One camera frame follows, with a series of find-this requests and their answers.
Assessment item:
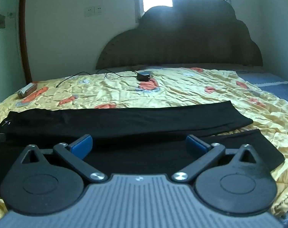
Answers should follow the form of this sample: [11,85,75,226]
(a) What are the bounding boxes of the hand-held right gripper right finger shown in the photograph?
[171,134,258,184]

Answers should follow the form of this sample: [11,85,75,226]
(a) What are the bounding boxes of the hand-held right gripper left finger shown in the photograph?
[21,134,108,185]

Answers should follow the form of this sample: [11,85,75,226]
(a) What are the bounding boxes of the black pants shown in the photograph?
[0,100,285,195]

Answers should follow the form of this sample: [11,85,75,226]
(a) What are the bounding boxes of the yellow floral blanket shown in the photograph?
[0,67,288,221]

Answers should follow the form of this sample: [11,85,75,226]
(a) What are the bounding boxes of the brown rectangular case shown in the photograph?
[17,83,37,99]

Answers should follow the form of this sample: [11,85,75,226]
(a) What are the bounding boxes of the black power adapter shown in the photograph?
[137,71,152,82]

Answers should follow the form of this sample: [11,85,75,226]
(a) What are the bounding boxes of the blue grey bed sheet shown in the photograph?
[106,64,288,106]

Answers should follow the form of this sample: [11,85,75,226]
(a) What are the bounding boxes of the grey cloud-shaped headboard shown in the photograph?
[96,0,263,70]

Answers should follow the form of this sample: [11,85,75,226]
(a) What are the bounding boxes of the black cable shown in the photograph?
[56,69,140,88]

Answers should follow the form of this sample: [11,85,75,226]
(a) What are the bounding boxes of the wooden door frame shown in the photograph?
[18,0,33,82]

